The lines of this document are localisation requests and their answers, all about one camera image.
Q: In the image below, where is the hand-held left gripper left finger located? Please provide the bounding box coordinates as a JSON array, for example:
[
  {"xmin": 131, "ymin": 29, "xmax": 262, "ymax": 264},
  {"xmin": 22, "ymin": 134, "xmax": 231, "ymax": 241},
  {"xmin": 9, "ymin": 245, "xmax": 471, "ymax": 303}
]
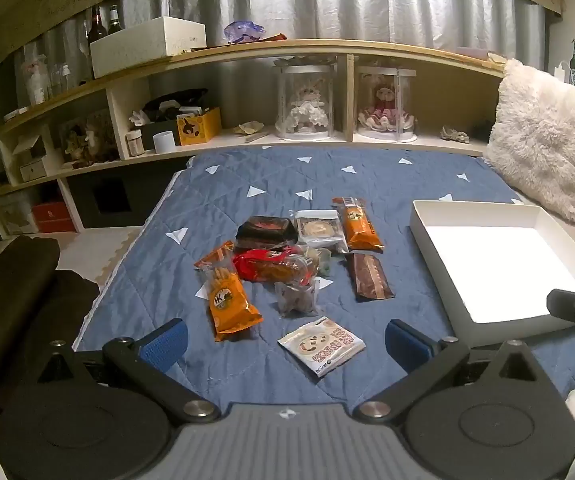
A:
[{"xmin": 37, "ymin": 318, "xmax": 220, "ymax": 423}]

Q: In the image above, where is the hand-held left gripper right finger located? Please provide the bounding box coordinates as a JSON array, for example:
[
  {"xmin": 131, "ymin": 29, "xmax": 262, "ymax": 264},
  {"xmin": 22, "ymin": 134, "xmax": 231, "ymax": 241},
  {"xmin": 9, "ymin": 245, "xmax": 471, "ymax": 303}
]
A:
[{"xmin": 355, "ymin": 318, "xmax": 543, "ymax": 423}]

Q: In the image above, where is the orange snack packet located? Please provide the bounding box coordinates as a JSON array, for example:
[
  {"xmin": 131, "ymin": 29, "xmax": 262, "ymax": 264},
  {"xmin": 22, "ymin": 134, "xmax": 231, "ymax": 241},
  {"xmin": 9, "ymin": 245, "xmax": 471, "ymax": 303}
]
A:
[
  {"xmin": 331, "ymin": 196, "xmax": 385, "ymax": 253},
  {"xmin": 194, "ymin": 241, "xmax": 263, "ymax": 342}
]

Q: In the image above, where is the brown snack packet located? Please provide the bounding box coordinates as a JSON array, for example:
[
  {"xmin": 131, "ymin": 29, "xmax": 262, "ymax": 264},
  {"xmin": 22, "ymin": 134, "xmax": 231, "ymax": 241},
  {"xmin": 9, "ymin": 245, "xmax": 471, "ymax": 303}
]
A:
[{"xmin": 345, "ymin": 252, "xmax": 395, "ymax": 303}]

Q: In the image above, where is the white cookie packet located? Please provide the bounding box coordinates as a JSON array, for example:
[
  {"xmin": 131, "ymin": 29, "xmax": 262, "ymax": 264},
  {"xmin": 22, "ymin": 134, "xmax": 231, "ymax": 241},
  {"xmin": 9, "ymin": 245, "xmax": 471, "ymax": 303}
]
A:
[{"xmin": 277, "ymin": 316, "xmax": 367, "ymax": 378}]

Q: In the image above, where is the white cardboard box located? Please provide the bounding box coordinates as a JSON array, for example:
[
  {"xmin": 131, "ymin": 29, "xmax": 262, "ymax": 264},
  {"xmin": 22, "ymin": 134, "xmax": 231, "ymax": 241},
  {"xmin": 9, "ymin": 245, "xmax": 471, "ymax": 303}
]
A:
[{"xmin": 410, "ymin": 200, "xmax": 575, "ymax": 348}]

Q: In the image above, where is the small clear green candy packet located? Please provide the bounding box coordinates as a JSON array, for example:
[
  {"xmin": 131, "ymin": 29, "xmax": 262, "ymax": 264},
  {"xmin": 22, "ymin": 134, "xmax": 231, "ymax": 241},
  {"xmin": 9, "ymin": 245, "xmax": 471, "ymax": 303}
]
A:
[{"xmin": 312, "ymin": 247, "xmax": 338, "ymax": 277}]

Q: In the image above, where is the clear packet of dark sweets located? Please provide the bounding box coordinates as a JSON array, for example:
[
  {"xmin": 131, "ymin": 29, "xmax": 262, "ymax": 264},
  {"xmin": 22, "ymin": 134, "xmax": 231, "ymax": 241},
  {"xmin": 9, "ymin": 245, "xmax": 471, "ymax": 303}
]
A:
[{"xmin": 273, "ymin": 280, "xmax": 335, "ymax": 318}]

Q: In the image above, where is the red snack packet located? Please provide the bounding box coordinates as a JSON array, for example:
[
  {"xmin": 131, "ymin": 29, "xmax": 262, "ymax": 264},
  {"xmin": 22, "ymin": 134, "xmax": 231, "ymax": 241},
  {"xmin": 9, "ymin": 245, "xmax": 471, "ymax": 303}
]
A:
[{"xmin": 232, "ymin": 247, "xmax": 318, "ymax": 286}]

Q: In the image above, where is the clear round pastry packet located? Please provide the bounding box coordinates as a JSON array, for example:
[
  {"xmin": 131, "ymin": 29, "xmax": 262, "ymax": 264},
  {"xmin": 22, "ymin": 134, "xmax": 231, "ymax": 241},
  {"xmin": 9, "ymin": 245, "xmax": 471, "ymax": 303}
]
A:
[{"xmin": 295, "ymin": 209, "xmax": 348, "ymax": 251}]

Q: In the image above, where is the black and red pastry packet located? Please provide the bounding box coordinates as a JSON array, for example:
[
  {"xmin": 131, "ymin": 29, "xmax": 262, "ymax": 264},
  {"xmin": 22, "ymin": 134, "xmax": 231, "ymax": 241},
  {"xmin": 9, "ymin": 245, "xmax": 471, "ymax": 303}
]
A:
[{"xmin": 234, "ymin": 216, "xmax": 298, "ymax": 253}]

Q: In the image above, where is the white foam floor mat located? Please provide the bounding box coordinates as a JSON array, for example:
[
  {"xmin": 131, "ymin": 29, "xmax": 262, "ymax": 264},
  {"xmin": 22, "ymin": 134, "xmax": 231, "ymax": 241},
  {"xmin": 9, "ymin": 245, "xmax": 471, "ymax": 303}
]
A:
[{"xmin": 57, "ymin": 227, "xmax": 143, "ymax": 291}]

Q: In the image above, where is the dark brown cushion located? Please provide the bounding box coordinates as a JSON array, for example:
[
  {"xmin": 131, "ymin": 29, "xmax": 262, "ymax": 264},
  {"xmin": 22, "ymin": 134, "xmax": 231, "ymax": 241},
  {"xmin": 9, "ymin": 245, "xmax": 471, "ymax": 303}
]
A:
[{"xmin": 0, "ymin": 235, "xmax": 103, "ymax": 411}]

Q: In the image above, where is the black storage cube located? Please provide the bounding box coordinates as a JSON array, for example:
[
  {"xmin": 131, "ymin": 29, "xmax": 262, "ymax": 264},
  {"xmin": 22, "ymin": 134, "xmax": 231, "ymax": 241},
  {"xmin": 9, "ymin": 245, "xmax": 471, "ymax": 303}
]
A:
[{"xmin": 70, "ymin": 176, "xmax": 135, "ymax": 231}]

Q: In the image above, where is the white fluffy pillow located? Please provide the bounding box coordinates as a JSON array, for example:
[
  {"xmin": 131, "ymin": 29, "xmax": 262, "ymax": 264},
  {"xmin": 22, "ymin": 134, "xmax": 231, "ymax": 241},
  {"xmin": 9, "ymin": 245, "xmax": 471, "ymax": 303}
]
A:
[{"xmin": 482, "ymin": 58, "xmax": 575, "ymax": 226}]

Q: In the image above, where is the red box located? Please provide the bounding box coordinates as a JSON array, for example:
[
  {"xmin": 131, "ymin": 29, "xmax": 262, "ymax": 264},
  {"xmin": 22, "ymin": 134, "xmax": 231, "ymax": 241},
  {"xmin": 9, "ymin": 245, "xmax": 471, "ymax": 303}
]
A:
[{"xmin": 32, "ymin": 201, "xmax": 75, "ymax": 233}]

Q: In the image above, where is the blue quilt with white triangles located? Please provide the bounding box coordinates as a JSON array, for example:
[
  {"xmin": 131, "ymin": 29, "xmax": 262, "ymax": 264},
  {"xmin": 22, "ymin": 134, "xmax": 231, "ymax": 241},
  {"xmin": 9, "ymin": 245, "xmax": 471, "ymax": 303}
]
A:
[{"xmin": 74, "ymin": 149, "xmax": 575, "ymax": 411}]

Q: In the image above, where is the clear plastic storage bin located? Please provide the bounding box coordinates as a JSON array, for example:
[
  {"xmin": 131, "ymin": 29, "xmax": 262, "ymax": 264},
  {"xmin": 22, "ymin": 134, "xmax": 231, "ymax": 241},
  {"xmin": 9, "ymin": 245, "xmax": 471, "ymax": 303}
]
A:
[{"xmin": 0, "ymin": 195, "xmax": 38, "ymax": 236}]

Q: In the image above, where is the brown plush toy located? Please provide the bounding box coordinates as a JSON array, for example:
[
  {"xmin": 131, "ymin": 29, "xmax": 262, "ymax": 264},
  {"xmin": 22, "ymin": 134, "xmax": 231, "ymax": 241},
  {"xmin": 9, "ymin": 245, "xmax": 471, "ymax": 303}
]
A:
[{"xmin": 62, "ymin": 110, "xmax": 117, "ymax": 168}]

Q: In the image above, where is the small white drawer box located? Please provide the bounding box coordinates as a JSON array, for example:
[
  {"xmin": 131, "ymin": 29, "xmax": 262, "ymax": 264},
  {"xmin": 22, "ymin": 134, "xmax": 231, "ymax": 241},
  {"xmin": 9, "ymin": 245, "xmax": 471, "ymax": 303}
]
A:
[{"xmin": 20, "ymin": 160, "xmax": 48, "ymax": 182}]

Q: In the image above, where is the yellow box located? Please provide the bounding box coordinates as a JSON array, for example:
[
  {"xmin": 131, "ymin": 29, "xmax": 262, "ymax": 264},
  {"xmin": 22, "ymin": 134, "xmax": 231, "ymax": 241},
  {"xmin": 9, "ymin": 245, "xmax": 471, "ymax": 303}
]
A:
[{"xmin": 176, "ymin": 107, "xmax": 222, "ymax": 146}]

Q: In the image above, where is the pink dress doll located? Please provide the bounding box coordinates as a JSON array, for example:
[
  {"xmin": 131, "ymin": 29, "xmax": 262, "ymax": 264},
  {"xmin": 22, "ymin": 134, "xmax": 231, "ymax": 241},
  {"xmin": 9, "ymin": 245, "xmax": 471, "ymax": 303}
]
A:
[{"xmin": 358, "ymin": 82, "xmax": 415, "ymax": 131}]

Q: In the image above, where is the white dress doll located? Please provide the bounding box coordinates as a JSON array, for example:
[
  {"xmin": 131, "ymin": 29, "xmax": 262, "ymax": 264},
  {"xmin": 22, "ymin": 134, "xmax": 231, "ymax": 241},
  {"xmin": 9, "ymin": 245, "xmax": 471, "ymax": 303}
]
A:
[{"xmin": 280, "ymin": 82, "xmax": 329, "ymax": 133}]

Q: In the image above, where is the clear display case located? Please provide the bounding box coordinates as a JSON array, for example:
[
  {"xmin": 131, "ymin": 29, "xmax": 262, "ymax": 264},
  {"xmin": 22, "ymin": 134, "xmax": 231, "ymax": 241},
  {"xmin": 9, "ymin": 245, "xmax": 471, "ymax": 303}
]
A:
[
  {"xmin": 355, "ymin": 62, "xmax": 418, "ymax": 142},
  {"xmin": 274, "ymin": 57, "xmax": 339, "ymax": 141}
]

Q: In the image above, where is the clear glass bottle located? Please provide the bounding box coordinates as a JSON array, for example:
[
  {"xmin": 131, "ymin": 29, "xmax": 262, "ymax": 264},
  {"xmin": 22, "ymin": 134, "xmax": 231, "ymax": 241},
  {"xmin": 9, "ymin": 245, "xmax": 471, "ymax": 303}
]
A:
[{"xmin": 24, "ymin": 57, "xmax": 50, "ymax": 106}]

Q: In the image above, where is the white storage box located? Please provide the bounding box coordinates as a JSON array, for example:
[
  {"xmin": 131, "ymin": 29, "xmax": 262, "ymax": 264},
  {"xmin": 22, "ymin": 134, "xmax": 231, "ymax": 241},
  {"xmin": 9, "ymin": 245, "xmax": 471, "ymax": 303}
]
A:
[{"xmin": 90, "ymin": 16, "xmax": 207, "ymax": 79}]

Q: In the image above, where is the wooden shelf unit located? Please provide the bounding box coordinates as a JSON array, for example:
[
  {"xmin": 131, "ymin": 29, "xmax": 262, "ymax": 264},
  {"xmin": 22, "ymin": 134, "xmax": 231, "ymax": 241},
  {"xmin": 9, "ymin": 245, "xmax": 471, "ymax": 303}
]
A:
[{"xmin": 0, "ymin": 39, "xmax": 508, "ymax": 241}]

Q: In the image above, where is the purple plastic bag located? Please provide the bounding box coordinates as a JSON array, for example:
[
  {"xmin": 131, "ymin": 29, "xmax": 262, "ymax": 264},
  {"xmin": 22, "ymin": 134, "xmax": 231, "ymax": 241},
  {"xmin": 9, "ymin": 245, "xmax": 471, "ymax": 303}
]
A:
[{"xmin": 224, "ymin": 20, "xmax": 267, "ymax": 45}]

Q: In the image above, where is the brown glass bottle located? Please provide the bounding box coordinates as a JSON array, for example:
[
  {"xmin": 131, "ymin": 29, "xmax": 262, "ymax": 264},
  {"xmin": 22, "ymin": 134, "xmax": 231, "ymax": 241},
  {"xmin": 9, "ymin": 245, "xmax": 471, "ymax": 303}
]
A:
[{"xmin": 87, "ymin": 5, "xmax": 108, "ymax": 43}]

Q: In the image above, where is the grey curtain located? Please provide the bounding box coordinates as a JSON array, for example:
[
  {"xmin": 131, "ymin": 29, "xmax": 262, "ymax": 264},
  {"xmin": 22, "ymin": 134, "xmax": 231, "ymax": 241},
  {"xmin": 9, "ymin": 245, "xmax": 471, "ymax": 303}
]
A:
[{"xmin": 14, "ymin": 0, "xmax": 548, "ymax": 91}]

